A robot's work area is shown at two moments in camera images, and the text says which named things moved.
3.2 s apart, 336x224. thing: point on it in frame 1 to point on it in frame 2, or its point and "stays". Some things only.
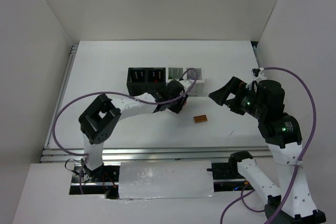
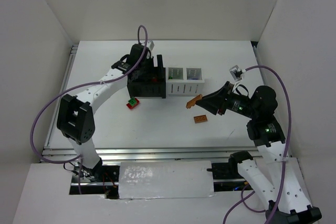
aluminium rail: x=111 y=155 stays
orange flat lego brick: x=200 y=118 stays
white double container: x=193 y=75 stays
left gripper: x=177 y=107 to x=156 y=70
